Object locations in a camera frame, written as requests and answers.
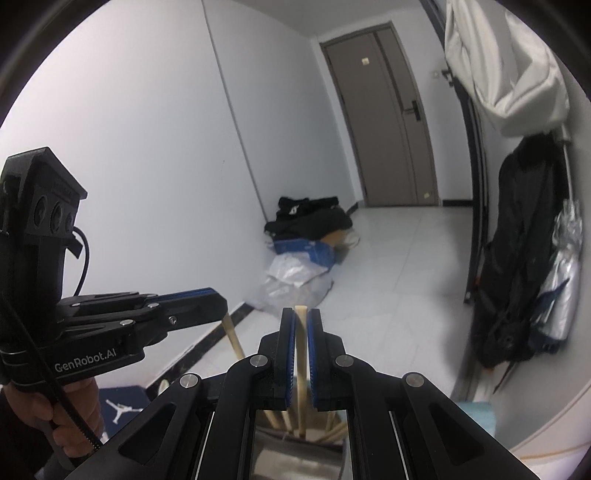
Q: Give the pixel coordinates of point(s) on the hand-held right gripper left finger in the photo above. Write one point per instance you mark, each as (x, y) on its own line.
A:
(291, 350)

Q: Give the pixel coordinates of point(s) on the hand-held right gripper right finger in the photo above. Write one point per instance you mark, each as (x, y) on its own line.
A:
(314, 355)

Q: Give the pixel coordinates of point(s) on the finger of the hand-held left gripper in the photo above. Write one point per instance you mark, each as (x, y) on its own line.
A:
(184, 293)
(194, 311)

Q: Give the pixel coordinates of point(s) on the wooden chopstick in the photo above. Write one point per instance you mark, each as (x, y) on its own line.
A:
(301, 318)
(233, 337)

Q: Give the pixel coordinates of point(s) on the bunch of wooden chopsticks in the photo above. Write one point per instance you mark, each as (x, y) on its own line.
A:
(334, 431)

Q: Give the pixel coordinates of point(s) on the grey and white utensil holder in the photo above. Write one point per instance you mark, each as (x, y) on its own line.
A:
(300, 457)

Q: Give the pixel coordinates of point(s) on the person's left hand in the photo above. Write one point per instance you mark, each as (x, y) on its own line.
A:
(83, 406)

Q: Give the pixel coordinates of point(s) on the white plastic bag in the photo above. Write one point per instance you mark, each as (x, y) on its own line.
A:
(291, 277)

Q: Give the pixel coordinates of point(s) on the blue cardboard box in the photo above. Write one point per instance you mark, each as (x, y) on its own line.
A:
(304, 251)

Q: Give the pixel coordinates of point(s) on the black clothing pile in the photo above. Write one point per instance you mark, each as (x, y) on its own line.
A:
(309, 221)

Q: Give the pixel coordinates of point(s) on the teal plaid tablecloth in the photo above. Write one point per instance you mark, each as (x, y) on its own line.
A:
(480, 417)

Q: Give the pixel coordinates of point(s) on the grey-brown door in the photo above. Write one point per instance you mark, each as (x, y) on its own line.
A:
(378, 138)

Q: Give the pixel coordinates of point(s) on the black hanging coat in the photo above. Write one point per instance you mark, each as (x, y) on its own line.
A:
(517, 254)

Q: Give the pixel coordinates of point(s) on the silver folded umbrella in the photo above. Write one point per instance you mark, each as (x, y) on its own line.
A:
(561, 277)

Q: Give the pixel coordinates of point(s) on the white hanging bag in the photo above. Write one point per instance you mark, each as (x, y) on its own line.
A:
(508, 83)

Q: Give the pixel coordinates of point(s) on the black door frame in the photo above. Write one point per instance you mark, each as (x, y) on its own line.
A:
(475, 184)

